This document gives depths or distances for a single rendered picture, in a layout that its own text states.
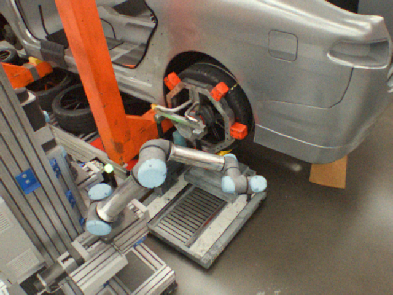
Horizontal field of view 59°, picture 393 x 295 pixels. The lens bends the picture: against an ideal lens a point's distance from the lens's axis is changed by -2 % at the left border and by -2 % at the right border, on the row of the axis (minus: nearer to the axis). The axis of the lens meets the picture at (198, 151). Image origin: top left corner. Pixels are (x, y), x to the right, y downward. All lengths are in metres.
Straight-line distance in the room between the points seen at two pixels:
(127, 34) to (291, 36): 2.47
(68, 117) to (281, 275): 2.35
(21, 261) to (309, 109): 1.68
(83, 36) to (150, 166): 1.03
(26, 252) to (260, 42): 1.60
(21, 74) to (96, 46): 2.10
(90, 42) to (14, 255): 1.23
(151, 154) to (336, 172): 2.17
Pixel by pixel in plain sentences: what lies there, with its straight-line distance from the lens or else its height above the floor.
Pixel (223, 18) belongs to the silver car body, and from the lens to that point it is 2.09.
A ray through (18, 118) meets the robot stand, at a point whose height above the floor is 1.51.
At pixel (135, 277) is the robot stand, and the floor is 0.21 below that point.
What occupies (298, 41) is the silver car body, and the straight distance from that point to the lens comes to 1.90.
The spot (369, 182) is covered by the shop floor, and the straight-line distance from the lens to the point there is 3.34.
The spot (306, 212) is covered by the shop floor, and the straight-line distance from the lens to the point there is 2.98.
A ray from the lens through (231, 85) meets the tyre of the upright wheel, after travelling 2.31.
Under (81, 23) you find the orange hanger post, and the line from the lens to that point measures 2.19.
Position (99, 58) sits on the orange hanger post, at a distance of 2.30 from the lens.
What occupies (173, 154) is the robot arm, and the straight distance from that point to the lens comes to 1.59.
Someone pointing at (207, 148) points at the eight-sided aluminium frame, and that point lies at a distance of 2.57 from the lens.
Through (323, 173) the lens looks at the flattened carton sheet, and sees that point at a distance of 3.30.
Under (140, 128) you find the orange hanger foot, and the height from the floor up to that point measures 0.70.
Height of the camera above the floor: 2.27
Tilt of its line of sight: 40 degrees down
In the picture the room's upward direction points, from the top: 7 degrees counter-clockwise
